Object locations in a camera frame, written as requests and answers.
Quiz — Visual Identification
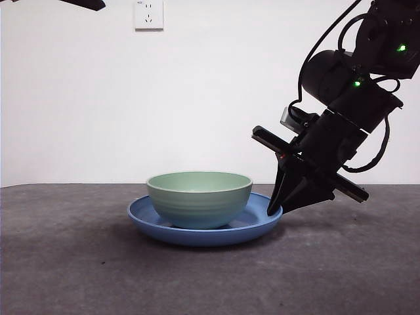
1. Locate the green ribbed bowl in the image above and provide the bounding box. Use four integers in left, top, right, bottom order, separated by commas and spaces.
146, 171, 253, 230

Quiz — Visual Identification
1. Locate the blue plate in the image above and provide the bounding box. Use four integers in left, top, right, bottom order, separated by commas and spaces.
127, 192, 284, 247

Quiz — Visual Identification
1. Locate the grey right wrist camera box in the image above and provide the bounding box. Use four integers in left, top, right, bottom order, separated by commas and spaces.
280, 105, 309, 131

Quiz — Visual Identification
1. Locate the white wall socket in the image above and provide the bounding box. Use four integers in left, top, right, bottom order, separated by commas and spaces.
135, 0, 164, 32

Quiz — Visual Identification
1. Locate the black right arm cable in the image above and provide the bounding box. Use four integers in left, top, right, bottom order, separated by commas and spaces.
341, 114, 392, 173
287, 0, 362, 114

